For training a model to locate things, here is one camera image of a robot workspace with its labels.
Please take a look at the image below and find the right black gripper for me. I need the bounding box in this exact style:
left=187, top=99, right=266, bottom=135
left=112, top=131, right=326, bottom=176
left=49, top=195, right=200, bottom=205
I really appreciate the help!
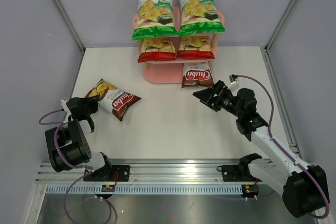
left=193, top=80, right=243, bottom=119

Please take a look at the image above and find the brown chips bag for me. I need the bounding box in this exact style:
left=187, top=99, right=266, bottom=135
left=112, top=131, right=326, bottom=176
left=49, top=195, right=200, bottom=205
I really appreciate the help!
left=85, top=79, right=141, bottom=121
left=182, top=62, right=214, bottom=88

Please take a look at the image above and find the red chips bag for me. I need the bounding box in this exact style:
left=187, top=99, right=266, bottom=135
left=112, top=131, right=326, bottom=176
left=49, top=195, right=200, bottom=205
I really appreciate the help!
left=177, top=36, right=215, bottom=60
left=138, top=37, right=176, bottom=63

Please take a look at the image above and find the green chips bag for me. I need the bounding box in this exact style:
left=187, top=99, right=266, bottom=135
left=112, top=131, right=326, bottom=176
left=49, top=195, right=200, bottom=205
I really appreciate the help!
left=132, top=0, right=178, bottom=40
left=179, top=0, right=225, bottom=37

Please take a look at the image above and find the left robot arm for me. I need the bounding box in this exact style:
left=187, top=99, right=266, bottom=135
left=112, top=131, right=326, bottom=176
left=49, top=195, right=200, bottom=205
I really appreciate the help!
left=45, top=95, right=117, bottom=182

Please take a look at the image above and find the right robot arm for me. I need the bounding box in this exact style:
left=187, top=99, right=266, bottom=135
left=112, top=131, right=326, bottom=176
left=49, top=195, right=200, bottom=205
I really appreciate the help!
left=193, top=81, right=330, bottom=219

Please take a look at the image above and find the pink three-tier shelf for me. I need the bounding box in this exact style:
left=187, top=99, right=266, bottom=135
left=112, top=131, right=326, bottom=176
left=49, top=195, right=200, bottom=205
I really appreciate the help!
left=141, top=6, right=225, bottom=84

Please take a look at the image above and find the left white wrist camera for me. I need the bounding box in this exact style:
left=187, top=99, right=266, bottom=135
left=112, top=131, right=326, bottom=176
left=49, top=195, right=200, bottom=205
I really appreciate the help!
left=60, top=99, right=70, bottom=113

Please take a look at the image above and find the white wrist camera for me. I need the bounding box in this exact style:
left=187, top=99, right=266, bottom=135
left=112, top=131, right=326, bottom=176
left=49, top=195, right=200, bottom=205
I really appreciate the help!
left=229, top=74, right=239, bottom=86
left=60, top=99, right=70, bottom=113

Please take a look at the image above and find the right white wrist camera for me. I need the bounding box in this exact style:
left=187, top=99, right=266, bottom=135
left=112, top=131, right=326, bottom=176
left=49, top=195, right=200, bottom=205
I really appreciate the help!
left=229, top=74, right=239, bottom=86

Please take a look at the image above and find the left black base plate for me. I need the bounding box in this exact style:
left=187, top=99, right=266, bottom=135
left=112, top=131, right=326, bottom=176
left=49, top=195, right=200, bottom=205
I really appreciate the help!
left=83, top=165, right=131, bottom=182

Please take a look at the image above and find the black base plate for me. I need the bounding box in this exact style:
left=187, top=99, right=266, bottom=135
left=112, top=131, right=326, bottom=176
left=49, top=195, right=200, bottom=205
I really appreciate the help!
left=83, top=165, right=131, bottom=182
left=217, top=165, right=256, bottom=182

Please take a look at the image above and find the aluminium mounting rail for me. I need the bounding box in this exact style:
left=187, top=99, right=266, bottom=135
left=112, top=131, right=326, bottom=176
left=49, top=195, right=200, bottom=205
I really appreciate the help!
left=35, top=161, right=225, bottom=184

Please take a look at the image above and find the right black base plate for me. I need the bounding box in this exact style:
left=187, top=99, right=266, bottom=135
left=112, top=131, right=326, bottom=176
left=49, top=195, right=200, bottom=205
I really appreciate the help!
left=217, top=165, right=256, bottom=182

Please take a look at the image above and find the white slotted cable duct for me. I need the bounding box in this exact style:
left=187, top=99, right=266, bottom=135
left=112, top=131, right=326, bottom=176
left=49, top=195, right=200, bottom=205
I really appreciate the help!
left=46, top=184, right=243, bottom=195

